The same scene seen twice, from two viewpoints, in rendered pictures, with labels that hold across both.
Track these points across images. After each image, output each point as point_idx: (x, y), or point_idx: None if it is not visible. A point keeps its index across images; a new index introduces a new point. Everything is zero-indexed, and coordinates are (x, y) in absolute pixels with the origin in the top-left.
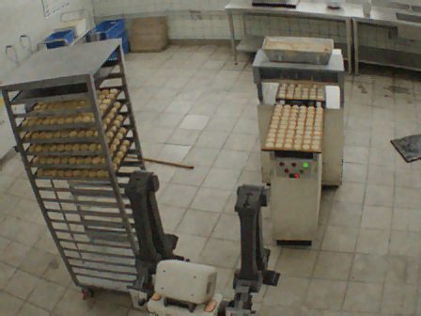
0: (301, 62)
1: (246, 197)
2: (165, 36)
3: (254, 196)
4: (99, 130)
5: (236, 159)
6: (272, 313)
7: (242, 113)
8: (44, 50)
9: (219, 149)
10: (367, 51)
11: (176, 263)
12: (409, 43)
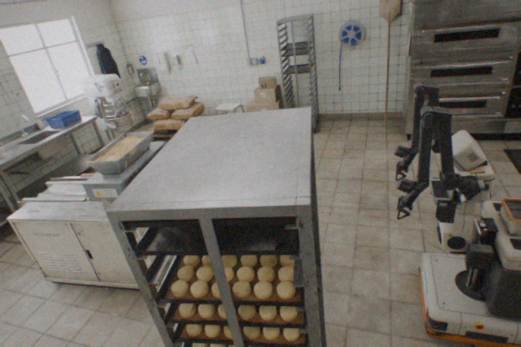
0: (136, 159)
1: (430, 85)
2: None
3: (428, 84)
4: (315, 184)
5: (101, 324)
6: (325, 280)
7: (12, 322)
8: (122, 192)
9: (69, 343)
10: (13, 200)
11: (464, 138)
12: (50, 162)
